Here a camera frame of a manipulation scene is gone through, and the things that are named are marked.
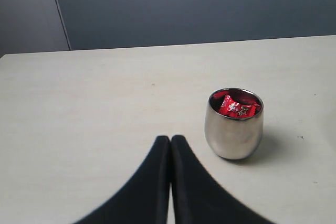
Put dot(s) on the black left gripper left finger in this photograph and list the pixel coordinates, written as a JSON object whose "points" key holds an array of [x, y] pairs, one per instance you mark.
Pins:
{"points": [[144, 198]]}

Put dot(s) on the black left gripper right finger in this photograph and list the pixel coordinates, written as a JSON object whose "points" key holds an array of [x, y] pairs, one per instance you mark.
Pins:
{"points": [[197, 196]]}

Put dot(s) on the shiny steel cup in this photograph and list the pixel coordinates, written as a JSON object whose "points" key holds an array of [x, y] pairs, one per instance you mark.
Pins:
{"points": [[233, 138]]}

